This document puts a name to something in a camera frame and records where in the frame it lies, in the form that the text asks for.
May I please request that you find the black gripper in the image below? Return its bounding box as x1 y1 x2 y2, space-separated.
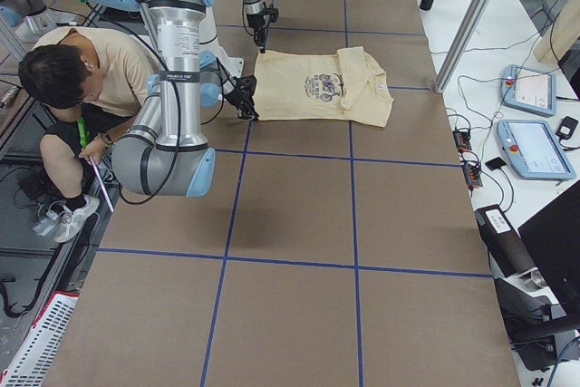
245 2 277 53
225 75 259 121

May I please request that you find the cream long sleeve t-shirt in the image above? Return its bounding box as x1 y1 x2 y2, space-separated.
254 46 393 128

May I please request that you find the brown paper table mat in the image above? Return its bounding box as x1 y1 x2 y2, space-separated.
45 0 519 386

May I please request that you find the person in beige shirt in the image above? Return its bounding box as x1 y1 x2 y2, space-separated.
18 26 159 244

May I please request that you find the upper teach pendant tablet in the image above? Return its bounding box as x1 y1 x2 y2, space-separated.
500 64 556 117

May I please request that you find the teach pendant tablet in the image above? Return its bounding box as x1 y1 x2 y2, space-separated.
496 120 576 181
500 64 556 117

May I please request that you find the lower teach pendant tablet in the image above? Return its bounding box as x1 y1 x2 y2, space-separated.
496 120 576 181

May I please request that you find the black brown cylinder device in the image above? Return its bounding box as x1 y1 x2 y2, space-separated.
474 205 537 277

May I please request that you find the wooden beam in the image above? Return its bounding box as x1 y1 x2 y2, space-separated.
534 0 579 63

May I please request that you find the black power adapter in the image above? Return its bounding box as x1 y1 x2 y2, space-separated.
556 116 579 140

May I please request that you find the black monitor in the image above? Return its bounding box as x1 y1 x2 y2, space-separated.
518 183 580 314

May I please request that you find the white plastic basket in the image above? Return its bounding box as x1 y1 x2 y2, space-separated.
1 291 79 387

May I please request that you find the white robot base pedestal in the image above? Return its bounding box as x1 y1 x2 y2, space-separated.
185 0 244 77

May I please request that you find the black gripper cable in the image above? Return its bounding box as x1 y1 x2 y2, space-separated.
117 24 237 206

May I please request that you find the green handled grabber stick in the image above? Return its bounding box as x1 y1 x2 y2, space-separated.
76 117 114 212

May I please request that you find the aluminium frame post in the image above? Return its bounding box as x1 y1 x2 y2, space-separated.
434 0 490 93

